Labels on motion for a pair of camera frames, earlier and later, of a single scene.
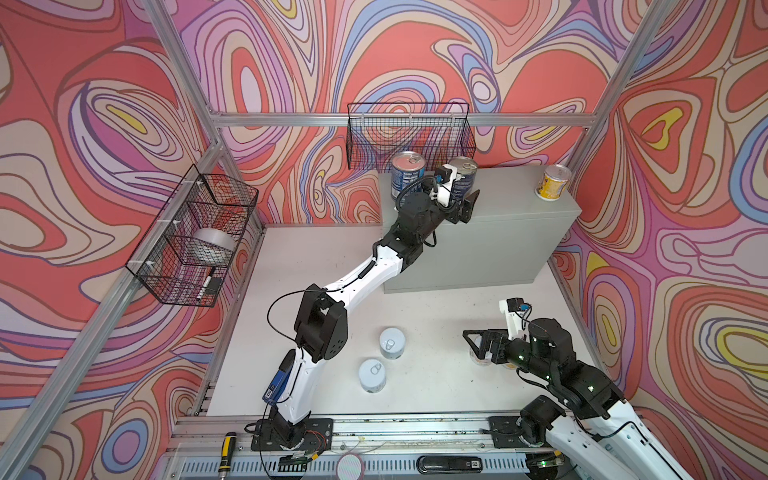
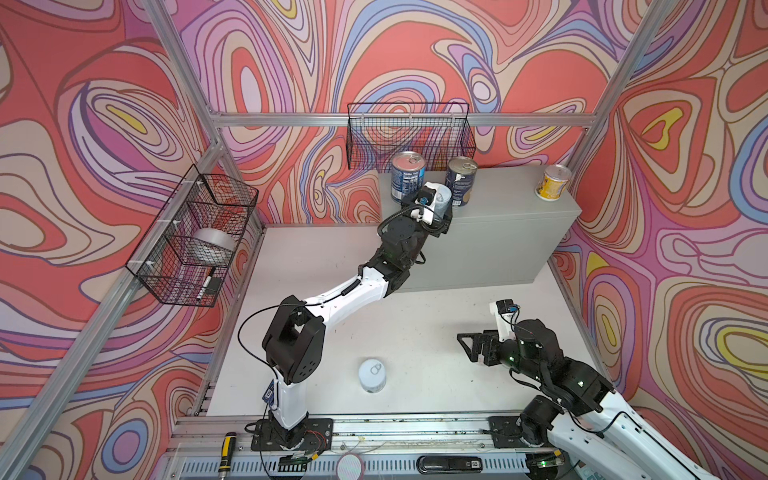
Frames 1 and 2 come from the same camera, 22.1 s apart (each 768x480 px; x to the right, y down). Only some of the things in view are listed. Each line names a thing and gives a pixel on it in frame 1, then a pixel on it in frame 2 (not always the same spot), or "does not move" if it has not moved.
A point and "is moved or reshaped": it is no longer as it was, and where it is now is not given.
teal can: x=392 y=343 is moved or reshaped
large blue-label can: x=405 y=167 does not move
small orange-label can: x=553 y=182 does not move
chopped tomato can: x=467 y=168 does not move
